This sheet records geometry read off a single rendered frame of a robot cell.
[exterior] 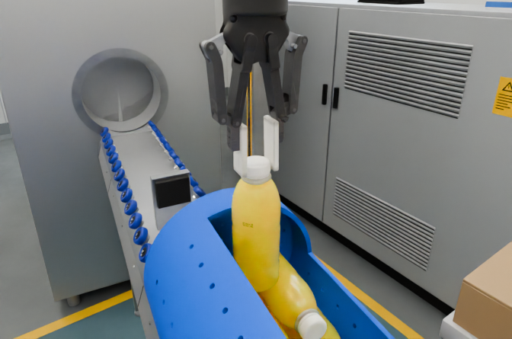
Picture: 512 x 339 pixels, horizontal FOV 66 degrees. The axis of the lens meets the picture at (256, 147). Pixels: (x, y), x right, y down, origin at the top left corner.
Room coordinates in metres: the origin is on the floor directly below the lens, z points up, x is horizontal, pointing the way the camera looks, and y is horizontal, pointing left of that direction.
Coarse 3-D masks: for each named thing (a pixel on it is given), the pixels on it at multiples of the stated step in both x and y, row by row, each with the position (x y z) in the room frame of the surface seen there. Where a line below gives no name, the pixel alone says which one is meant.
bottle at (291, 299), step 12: (288, 264) 0.51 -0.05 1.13; (288, 276) 0.48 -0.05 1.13; (300, 276) 0.49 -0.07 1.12; (276, 288) 0.46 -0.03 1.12; (288, 288) 0.45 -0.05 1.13; (300, 288) 0.45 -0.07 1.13; (264, 300) 0.47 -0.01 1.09; (276, 300) 0.45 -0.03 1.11; (288, 300) 0.44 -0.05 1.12; (300, 300) 0.44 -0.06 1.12; (312, 300) 0.44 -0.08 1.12; (276, 312) 0.44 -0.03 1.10; (288, 312) 0.43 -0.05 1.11; (300, 312) 0.42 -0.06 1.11; (288, 324) 0.42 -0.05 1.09
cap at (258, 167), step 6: (252, 156) 0.49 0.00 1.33; (258, 156) 0.49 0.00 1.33; (252, 162) 0.47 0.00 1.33; (258, 162) 0.47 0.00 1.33; (264, 162) 0.47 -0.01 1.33; (252, 168) 0.46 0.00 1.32; (258, 168) 0.46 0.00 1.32; (264, 168) 0.46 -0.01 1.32; (252, 174) 0.46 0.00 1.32; (258, 174) 0.46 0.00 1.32; (264, 174) 0.46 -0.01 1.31
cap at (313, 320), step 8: (312, 312) 0.42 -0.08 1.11; (304, 320) 0.41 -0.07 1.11; (312, 320) 0.41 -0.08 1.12; (320, 320) 0.41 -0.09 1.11; (304, 328) 0.40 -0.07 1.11; (312, 328) 0.40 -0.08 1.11; (320, 328) 0.41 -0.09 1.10; (304, 336) 0.40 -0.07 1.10; (312, 336) 0.40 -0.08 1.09; (320, 336) 0.41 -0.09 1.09
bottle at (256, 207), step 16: (240, 192) 0.46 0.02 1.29; (256, 192) 0.45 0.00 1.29; (272, 192) 0.46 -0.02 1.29; (240, 208) 0.45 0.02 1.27; (256, 208) 0.44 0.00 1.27; (272, 208) 0.45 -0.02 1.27; (240, 224) 0.45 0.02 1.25; (256, 224) 0.44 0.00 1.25; (272, 224) 0.45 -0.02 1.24; (240, 240) 0.45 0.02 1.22; (256, 240) 0.44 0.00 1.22; (272, 240) 0.45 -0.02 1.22; (240, 256) 0.45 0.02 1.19; (256, 256) 0.44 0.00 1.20; (272, 256) 0.45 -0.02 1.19; (256, 272) 0.44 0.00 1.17; (272, 272) 0.45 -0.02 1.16; (256, 288) 0.44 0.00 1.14
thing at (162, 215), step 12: (156, 180) 0.90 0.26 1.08; (168, 180) 0.90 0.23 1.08; (180, 180) 0.91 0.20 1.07; (156, 192) 0.88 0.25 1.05; (168, 192) 0.89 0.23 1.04; (180, 192) 0.91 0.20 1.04; (156, 204) 0.89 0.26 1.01; (168, 204) 0.89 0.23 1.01; (180, 204) 0.92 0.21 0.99; (156, 216) 0.89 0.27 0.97; (168, 216) 0.91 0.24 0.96
